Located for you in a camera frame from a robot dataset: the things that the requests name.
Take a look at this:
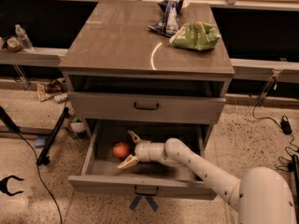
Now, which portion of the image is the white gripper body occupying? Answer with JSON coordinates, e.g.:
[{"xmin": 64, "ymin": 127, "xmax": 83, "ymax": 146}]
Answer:
[{"xmin": 135, "ymin": 141, "xmax": 152, "ymax": 162}]

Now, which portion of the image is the red-orange apple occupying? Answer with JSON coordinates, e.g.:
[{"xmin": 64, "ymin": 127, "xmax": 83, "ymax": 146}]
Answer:
[{"xmin": 112, "ymin": 142, "xmax": 130, "ymax": 160}]

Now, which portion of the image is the closed grey upper drawer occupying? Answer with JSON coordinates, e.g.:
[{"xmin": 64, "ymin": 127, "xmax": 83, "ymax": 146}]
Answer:
[{"xmin": 68, "ymin": 91, "xmax": 225, "ymax": 124}]

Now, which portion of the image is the blue white snack bag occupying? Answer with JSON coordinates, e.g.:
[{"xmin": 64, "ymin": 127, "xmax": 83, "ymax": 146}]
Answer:
[{"xmin": 149, "ymin": 0, "xmax": 188, "ymax": 37}]

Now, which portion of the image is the brown bowl on ledge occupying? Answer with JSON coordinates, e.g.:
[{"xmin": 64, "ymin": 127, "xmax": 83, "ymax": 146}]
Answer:
[{"xmin": 2, "ymin": 36, "xmax": 22, "ymax": 52}]

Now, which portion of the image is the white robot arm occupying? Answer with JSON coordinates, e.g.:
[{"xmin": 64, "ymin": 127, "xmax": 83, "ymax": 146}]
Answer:
[{"xmin": 119, "ymin": 132, "xmax": 297, "ymax": 224}]

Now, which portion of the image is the clear plastic water bottle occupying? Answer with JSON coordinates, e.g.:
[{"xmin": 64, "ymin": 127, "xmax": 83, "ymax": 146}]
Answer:
[{"xmin": 15, "ymin": 24, "xmax": 34, "ymax": 51}]

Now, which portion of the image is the black power adapter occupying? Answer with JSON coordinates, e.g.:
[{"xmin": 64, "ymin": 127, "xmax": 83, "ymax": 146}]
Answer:
[{"xmin": 280, "ymin": 116, "xmax": 292, "ymax": 134}]

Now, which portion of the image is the black tripod leg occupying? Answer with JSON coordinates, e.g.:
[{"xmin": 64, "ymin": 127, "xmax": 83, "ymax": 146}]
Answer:
[{"xmin": 36, "ymin": 107, "xmax": 69, "ymax": 166}]

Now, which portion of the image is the black floor cable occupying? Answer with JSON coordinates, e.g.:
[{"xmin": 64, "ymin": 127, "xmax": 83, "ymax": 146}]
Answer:
[{"xmin": 15, "ymin": 131, "xmax": 64, "ymax": 224}]

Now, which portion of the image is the open grey lower drawer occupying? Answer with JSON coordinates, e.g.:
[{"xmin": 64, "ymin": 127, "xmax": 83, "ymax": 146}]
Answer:
[{"xmin": 68, "ymin": 120, "xmax": 216, "ymax": 200}]

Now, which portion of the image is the black floor clamp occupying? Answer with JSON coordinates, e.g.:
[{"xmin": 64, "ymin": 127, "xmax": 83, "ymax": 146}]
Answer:
[{"xmin": 0, "ymin": 175, "xmax": 25, "ymax": 198}]

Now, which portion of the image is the green chip bag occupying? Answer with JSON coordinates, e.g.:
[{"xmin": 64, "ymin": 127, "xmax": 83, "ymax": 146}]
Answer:
[{"xmin": 169, "ymin": 21, "xmax": 221, "ymax": 51}]

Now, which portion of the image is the grey drawer cabinet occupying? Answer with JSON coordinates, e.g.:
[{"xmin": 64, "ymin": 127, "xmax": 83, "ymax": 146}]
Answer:
[{"xmin": 58, "ymin": 0, "xmax": 235, "ymax": 147}]

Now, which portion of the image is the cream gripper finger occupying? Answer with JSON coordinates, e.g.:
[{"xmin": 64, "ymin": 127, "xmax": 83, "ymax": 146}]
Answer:
[
  {"xmin": 128, "ymin": 131, "xmax": 142, "ymax": 145},
  {"xmin": 118, "ymin": 154, "xmax": 139, "ymax": 170}
]

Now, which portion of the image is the crumpled trash pile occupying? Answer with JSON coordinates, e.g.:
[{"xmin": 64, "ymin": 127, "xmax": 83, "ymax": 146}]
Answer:
[{"xmin": 37, "ymin": 78, "xmax": 66, "ymax": 102}]

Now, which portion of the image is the small white bowl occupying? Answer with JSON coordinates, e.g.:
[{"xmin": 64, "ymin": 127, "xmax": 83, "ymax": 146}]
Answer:
[{"xmin": 70, "ymin": 117, "xmax": 85, "ymax": 133}]

